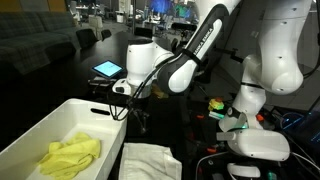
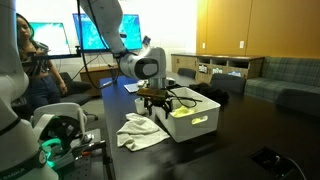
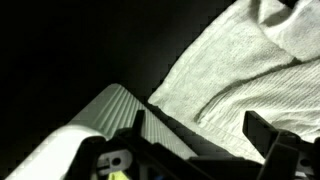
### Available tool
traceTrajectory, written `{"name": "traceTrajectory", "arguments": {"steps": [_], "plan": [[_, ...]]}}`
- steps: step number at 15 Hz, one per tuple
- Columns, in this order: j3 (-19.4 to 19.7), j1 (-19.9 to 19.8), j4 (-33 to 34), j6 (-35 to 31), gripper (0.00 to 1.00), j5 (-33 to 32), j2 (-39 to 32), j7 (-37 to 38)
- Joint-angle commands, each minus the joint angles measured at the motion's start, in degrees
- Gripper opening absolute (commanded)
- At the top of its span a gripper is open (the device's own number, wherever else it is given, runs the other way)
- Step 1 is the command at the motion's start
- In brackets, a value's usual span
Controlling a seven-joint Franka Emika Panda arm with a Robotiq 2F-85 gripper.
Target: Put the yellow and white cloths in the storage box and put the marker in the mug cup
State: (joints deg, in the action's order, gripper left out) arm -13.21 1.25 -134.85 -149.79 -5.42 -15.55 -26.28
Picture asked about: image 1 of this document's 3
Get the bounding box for laptop with dark screen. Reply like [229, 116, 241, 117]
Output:
[283, 101, 320, 157]

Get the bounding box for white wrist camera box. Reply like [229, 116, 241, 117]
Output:
[112, 78, 131, 95]

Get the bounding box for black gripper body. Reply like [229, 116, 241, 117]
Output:
[128, 98, 149, 122]

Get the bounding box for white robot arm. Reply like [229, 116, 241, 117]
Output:
[126, 0, 312, 132]

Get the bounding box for white storage box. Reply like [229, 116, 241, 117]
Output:
[0, 99, 127, 180]

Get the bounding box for yellow cloth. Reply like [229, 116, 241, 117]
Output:
[38, 132, 101, 180]

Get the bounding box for colourful toy blocks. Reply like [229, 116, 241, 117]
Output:
[208, 97, 224, 111]

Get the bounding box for tablet with lit screen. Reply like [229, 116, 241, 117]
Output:
[92, 60, 124, 78]

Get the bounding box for white cloth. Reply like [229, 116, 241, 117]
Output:
[118, 143, 182, 180]

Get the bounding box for green plaid sofa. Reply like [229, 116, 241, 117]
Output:
[0, 12, 81, 74]

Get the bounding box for black cable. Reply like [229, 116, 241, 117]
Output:
[108, 63, 168, 122]

